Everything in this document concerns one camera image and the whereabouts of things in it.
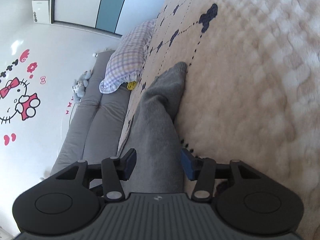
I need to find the grey knit sweater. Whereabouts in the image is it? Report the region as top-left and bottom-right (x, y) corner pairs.
(122, 62), (188, 194)

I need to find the blue and white wardrobe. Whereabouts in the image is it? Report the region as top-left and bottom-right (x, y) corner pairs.
(51, 0), (179, 37)

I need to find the pink cartoon cat wall sticker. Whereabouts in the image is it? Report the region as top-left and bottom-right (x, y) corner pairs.
(0, 49), (47, 147)

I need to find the grey padded headboard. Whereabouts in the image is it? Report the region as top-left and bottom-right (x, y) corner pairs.
(50, 50), (130, 178)

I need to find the plaid pillow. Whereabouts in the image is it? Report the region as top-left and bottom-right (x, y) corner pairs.
(99, 19), (157, 94)

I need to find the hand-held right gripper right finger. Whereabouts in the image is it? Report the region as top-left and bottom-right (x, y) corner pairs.
(180, 148), (263, 202)

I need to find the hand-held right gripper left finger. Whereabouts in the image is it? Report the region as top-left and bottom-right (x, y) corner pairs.
(55, 148), (137, 202)

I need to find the white standing air conditioner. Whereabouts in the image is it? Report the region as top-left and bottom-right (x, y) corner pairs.
(32, 0), (58, 24)

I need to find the grey plush toy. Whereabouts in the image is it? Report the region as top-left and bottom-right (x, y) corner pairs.
(72, 70), (93, 103)

